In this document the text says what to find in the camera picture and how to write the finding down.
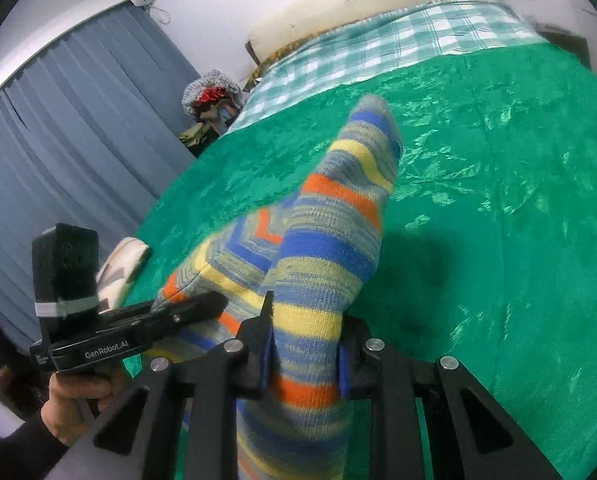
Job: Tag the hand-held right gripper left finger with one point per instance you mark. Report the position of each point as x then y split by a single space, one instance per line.
258 360

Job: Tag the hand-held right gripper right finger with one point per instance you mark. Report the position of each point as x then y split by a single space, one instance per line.
346 370

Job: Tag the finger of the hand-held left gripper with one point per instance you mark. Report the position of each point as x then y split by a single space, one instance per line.
198 310

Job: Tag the striped knitted sweater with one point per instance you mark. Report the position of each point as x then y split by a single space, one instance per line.
323 260

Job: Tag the person's left forearm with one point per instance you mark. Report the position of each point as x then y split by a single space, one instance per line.
18 452

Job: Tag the person's left hand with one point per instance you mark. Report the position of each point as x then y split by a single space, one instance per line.
73 405

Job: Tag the folded beige patterned cloth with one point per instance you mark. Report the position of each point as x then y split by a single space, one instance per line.
123 265

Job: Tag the grey-blue curtain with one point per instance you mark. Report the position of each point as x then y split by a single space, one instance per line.
78 135

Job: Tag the green patterned blanket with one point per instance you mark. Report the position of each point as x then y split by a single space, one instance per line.
478 210

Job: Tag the doll with grey bonnet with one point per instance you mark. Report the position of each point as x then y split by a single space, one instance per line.
211 85

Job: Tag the green checked bed sheet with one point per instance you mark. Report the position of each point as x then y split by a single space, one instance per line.
378 40

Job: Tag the cream padded headboard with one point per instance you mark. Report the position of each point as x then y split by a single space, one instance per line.
353 5

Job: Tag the dark wooden nightstand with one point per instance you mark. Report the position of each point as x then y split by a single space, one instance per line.
573 42

